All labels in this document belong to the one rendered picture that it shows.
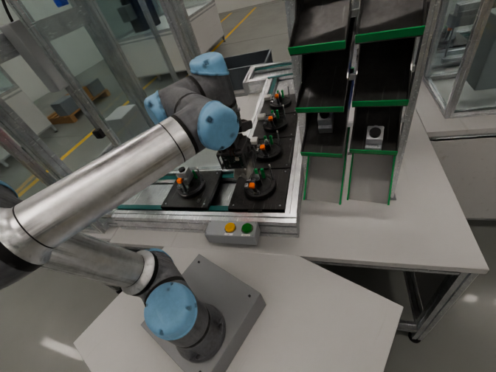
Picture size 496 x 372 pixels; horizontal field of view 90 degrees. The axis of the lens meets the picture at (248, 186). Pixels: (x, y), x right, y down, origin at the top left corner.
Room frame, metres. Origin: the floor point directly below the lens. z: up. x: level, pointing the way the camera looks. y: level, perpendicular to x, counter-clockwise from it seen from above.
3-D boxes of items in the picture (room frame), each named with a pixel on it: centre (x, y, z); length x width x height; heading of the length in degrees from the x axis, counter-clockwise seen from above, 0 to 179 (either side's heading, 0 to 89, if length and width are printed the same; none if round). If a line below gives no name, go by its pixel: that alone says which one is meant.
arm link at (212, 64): (0.57, 0.00, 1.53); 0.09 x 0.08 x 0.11; 116
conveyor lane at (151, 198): (0.94, 0.21, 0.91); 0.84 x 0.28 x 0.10; 65
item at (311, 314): (0.33, 0.23, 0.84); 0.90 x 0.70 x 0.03; 41
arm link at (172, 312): (0.30, 0.27, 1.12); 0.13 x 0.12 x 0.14; 26
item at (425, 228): (1.19, -0.24, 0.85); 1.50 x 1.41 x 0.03; 65
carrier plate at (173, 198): (0.94, 0.26, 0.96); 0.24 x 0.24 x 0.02; 65
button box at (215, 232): (0.63, 0.12, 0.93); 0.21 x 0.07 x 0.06; 65
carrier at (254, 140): (1.01, -0.15, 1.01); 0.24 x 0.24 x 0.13; 65
